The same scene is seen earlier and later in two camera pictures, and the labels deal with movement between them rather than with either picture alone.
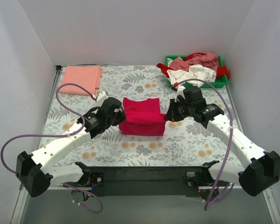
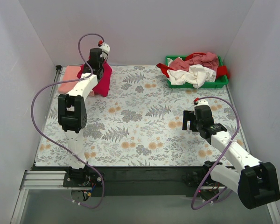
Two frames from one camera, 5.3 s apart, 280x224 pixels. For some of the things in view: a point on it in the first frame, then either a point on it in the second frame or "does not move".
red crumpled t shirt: [222, 70] does not move
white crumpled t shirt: [194, 72] does not move
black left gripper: [119, 116] -> [99, 72]
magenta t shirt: [143, 118] -> [102, 86]
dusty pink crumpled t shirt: [208, 59] does not move
